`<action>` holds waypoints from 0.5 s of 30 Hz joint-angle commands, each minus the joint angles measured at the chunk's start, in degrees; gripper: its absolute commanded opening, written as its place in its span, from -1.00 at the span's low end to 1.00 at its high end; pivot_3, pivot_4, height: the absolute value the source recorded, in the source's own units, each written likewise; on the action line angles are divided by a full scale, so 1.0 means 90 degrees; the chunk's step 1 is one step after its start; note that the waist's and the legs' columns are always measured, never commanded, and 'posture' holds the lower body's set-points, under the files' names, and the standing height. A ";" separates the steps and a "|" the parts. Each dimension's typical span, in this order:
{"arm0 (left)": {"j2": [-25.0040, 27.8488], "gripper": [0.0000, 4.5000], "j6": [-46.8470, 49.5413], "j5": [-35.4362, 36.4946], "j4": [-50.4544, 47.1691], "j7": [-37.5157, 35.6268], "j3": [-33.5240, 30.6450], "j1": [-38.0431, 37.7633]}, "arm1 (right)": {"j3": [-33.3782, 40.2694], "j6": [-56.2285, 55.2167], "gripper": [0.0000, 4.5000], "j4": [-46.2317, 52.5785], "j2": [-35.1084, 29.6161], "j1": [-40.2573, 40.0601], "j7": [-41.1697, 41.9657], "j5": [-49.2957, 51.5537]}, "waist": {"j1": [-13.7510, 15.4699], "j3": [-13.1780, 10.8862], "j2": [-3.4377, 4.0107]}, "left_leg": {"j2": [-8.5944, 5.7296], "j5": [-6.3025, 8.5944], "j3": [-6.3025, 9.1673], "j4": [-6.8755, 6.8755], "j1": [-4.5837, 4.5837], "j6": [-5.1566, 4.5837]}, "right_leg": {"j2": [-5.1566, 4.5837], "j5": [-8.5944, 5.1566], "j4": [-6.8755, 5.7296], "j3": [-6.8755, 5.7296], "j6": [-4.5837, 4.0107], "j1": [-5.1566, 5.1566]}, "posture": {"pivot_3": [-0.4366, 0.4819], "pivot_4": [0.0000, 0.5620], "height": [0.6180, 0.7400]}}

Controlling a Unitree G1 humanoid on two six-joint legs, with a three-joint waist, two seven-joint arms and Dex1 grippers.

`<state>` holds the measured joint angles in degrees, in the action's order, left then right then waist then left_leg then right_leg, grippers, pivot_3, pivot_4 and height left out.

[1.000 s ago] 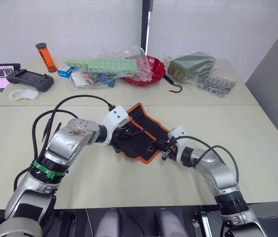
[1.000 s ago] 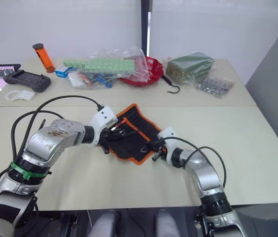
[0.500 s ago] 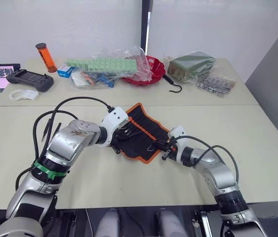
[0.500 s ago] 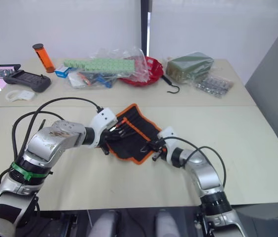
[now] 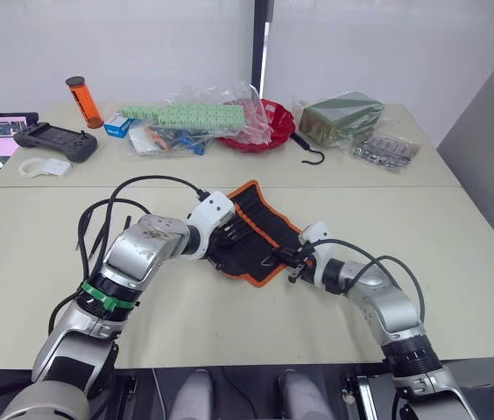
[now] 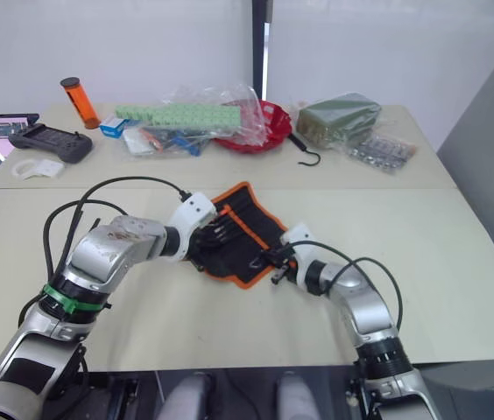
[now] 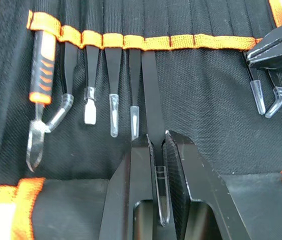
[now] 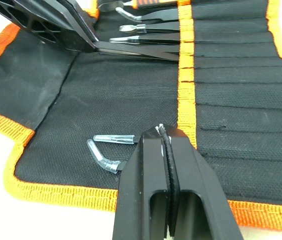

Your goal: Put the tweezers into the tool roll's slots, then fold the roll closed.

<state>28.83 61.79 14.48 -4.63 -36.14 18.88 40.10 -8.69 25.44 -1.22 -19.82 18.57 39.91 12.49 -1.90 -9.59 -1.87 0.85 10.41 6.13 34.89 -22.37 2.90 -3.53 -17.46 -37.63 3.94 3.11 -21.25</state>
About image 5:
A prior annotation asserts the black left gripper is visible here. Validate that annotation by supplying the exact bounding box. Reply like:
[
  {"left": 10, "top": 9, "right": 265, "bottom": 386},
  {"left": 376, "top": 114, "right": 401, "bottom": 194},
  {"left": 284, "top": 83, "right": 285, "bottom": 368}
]
[{"left": 206, "top": 221, "right": 253, "bottom": 264}]

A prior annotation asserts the thin white cable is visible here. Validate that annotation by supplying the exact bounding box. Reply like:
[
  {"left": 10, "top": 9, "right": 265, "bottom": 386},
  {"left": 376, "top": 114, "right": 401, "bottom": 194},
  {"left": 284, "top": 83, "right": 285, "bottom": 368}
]
[{"left": 152, "top": 367, "right": 166, "bottom": 420}]

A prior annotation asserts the black hook tool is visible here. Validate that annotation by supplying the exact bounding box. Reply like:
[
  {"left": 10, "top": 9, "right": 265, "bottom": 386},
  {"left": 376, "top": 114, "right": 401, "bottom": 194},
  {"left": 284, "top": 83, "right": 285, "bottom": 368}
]
[{"left": 290, "top": 131, "right": 328, "bottom": 166}]

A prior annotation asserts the black vertical post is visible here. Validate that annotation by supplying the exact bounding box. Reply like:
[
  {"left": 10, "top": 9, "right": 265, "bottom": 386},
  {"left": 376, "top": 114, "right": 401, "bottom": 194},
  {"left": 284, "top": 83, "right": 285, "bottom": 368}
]
[{"left": 250, "top": 0, "right": 275, "bottom": 96}]

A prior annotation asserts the light green block strip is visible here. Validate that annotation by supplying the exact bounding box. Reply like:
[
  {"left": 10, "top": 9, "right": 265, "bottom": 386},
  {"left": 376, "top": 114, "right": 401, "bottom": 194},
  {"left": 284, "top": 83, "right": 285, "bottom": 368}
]
[{"left": 118, "top": 103, "right": 247, "bottom": 129}]

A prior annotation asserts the clear plastic bag with items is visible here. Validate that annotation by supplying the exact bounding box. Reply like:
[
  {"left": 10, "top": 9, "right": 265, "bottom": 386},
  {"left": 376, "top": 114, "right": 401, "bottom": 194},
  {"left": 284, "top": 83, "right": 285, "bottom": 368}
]
[{"left": 124, "top": 81, "right": 275, "bottom": 158}]

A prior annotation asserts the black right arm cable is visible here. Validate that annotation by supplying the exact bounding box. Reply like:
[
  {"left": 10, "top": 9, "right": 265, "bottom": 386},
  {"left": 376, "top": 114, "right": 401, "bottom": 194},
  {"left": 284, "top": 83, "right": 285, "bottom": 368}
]
[{"left": 306, "top": 238, "right": 427, "bottom": 326}]

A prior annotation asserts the black tool roll orange trim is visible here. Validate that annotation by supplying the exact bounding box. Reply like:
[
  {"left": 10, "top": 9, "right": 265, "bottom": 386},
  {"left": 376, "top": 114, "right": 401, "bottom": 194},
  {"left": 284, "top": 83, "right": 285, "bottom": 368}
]
[{"left": 205, "top": 178, "right": 308, "bottom": 289}]

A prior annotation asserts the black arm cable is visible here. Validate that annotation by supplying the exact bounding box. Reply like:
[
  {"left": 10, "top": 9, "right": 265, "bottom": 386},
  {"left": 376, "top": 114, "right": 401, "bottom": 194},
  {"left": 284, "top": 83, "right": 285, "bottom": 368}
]
[
  {"left": 306, "top": 238, "right": 427, "bottom": 326},
  {"left": 47, "top": 175, "right": 211, "bottom": 336}
]

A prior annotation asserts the red plastic basket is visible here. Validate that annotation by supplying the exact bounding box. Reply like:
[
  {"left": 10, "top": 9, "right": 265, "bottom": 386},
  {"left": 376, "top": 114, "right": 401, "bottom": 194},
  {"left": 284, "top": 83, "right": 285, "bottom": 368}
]
[{"left": 215, "top": 97, "right": 297, "bottom": 155}]

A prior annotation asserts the orange tube with black cap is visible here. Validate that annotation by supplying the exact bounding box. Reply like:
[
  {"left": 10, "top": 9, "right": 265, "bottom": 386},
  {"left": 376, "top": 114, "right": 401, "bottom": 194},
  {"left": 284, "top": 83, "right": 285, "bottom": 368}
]
[{"left": 65, "top": 75, "right": 105, "bottom": 130}]

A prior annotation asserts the green bundle in plastic bag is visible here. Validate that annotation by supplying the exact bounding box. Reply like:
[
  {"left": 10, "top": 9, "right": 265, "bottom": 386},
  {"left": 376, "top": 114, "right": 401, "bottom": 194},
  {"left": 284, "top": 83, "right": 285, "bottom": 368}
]
[{"left": 293, "top": 90, "right": 387, "bottom": 149}]

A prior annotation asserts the black handheld controller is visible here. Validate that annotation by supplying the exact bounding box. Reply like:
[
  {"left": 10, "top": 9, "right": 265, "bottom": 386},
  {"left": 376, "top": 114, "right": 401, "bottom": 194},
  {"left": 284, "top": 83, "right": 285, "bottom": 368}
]
[{"left": 12, "top": 122, "right": 99, "bottom": 164}]

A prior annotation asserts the small bag of metal parts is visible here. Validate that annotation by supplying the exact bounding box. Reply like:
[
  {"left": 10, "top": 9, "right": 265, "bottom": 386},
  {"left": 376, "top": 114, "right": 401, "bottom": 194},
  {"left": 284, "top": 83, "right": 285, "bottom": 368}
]
[{"left": 350, "top": 132, "right": 422, "bottom": 172}]

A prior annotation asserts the white plastic bracket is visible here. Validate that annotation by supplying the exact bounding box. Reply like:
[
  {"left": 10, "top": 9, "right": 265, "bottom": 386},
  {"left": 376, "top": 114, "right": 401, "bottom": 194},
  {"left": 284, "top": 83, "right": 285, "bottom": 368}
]
[{"left": 18, "top": 157, "right": 74, "bottom": 180}]

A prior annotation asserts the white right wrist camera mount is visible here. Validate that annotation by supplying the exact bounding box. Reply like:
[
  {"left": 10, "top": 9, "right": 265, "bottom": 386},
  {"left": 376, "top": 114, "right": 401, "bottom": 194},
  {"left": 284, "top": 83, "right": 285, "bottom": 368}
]
[{"left": 298, "top": 220, "right": 345, "bottom": 286}]

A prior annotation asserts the grey rounded shape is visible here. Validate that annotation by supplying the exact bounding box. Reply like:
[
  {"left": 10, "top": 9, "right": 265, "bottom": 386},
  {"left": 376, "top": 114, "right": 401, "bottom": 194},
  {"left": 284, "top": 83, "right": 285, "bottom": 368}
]
[
  {"left": 278, "top": 368, "right": 335, "bottom": 420},
  {"left": 169, "top": 368, "right": 215, "bottom": 420}
]

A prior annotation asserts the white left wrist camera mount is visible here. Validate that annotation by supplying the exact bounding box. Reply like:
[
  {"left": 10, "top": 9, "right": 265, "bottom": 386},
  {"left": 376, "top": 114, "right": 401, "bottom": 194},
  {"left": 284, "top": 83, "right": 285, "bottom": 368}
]
[{"left": 185, "top": 190, "right": 236, "bottom": 262}]

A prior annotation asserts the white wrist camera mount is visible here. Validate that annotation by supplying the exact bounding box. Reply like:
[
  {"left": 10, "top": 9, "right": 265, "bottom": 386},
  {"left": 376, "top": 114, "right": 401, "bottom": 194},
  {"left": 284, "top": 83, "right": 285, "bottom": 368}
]
[
  {"left": 298, "top": 220, "right": 345, "bottom": 286},
  {"left": 185, "top": 190, "right": 236, "bottom": 262}
]

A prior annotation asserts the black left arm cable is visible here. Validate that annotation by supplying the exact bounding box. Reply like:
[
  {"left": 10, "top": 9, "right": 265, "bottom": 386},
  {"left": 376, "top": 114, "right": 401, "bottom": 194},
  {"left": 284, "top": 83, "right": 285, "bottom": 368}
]
[{"left": 47, "top": 175, "right": 211, "bottom": 336}]

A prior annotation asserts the blue and white small box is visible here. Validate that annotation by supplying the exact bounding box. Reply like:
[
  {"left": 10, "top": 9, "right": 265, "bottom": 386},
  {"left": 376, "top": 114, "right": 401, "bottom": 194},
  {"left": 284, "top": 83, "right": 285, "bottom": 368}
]
[{"left": 102, "top": 111, "right": 138, "bottom": 139}]

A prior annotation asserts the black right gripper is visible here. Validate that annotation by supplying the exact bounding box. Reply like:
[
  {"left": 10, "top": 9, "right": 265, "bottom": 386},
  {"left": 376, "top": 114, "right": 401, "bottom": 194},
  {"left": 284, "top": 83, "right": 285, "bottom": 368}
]
[{"left": 260, "top": 247, "right": 316, "bottom": 284}]

